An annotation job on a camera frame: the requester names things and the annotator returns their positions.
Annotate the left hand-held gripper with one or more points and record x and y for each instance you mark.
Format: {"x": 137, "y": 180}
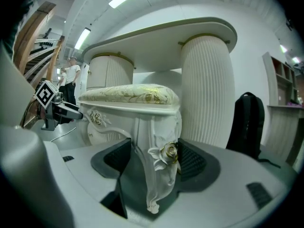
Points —
{"x": 45, "y": 95}

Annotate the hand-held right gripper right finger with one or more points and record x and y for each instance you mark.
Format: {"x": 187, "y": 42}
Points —
{"x": 237, "y": 174}

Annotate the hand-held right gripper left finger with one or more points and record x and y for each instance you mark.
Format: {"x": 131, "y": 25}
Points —
{"x": 114, "y": 160}

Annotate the cream upholstered stool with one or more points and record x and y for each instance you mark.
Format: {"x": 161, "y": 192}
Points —
{"x": 133, "y": 96}

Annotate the white dressing table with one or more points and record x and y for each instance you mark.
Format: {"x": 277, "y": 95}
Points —
{"x": 204, "y": 79}

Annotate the black backpack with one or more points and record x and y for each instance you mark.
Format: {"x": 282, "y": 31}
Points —
{"x": 247, "y": 122}

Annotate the grey wooden shelf unit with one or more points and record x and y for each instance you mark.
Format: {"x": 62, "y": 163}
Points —
{"x": 278, "y": 132}

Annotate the purple item on shelf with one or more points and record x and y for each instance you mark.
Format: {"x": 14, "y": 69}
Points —
{"x": 295, "y": 103}

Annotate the dark wooden staircase railing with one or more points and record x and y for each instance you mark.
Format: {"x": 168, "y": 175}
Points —
{"x": 28, "y": 32}

